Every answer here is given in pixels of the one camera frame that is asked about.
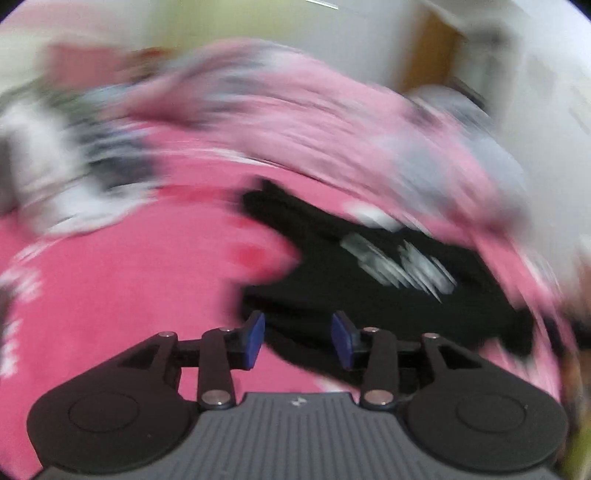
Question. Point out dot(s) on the pink pillow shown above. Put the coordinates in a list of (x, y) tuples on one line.
[(92, 64)]

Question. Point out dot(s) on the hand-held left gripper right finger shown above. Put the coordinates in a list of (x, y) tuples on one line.
[(341, 341)]

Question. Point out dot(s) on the black printed t-shirt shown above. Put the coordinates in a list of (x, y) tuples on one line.
[(346, 290)]

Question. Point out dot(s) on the white cloth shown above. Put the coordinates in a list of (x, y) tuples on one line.
[(60, 198)]

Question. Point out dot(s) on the pale yellow wardrobe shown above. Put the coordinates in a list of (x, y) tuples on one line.
[(207, 23)]

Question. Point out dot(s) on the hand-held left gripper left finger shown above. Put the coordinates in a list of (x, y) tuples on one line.
[(255, 339)]

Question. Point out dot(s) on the pink grey floral duvet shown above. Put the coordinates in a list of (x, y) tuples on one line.
[(323, 115)]

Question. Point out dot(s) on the pink floral bed blanket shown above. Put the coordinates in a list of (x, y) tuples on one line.
[(138, 286)]

